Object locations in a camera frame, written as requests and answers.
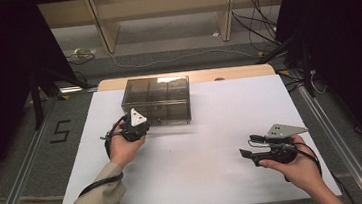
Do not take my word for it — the person's left hand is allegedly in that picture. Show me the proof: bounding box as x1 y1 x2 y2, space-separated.
105 119 150 171

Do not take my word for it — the white floor cable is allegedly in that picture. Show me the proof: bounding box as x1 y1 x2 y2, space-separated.
107 36 263 73

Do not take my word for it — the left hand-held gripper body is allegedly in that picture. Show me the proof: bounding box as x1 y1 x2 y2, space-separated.
118 106 153 144

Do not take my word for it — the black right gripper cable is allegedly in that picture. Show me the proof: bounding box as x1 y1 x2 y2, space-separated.
279 136 358 204

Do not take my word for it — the short aluminium rail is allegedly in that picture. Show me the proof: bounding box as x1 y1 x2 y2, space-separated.
58 83 100 96

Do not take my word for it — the bundle of black cables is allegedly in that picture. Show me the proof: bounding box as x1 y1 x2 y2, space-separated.
229 0 287 57

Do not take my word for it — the wooden shelf unit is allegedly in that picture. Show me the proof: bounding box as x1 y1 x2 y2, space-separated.
37 0 295 61

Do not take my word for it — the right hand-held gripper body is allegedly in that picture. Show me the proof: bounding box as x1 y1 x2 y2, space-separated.
249 120 312 168

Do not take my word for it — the person's right hand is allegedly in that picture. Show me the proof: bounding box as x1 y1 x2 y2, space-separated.
256 132 324 197

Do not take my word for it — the smoky transparent drawer cabinet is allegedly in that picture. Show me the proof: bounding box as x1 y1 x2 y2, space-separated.
119 73 194 132

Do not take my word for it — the coiled pale cable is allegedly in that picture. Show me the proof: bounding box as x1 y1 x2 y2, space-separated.
64 45 99 67

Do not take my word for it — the aluminium floor rail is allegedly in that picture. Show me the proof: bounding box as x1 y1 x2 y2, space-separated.
295 79 362 204
0 96 70 204

